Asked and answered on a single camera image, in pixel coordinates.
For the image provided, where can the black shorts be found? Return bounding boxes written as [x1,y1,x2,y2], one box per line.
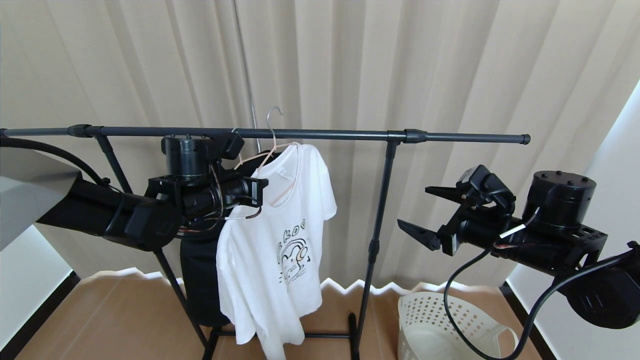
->
[180,150,281,328]

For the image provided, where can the black clothes rack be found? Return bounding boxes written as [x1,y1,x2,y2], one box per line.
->
[0,125,532,360]

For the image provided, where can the beige curtain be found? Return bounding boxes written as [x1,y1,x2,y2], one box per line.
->
[0,0,640,296]

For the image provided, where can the black cable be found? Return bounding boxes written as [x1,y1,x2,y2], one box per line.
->
[444,190,640,360]
[0,137,108,187]

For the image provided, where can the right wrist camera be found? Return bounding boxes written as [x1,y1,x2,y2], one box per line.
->
[456,165,516,221]

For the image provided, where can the pink clothes hanger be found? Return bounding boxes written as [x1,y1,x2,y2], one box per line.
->
[250,107,303,207]
[230,128,275,173]

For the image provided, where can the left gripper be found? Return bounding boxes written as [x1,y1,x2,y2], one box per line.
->
[235,175,269,208]

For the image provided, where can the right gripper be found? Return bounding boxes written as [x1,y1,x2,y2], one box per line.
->
[397,186,501,257]

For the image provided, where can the white garment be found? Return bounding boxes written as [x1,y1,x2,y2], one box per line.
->
[216,144,338,360]

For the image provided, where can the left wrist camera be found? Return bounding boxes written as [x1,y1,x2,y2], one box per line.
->
[217,131,246,162]

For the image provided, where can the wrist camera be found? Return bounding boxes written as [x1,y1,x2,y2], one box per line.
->
[217,131,246,162]
[456,165,516,221]

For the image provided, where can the white laundry basket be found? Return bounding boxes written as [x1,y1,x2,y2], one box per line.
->
[397,291,520,360]

